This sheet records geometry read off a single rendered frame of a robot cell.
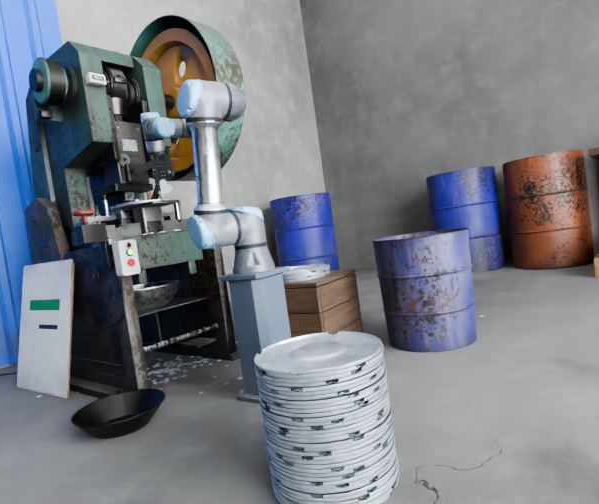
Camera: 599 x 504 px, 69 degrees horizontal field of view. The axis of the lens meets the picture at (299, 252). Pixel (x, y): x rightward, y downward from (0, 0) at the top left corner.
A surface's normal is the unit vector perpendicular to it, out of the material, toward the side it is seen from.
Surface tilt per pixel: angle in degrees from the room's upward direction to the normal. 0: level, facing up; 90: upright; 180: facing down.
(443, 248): 92
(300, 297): 90
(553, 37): 90
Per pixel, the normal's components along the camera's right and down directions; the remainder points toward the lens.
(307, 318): -0.53, 0.12
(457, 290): 0.44, 0.03
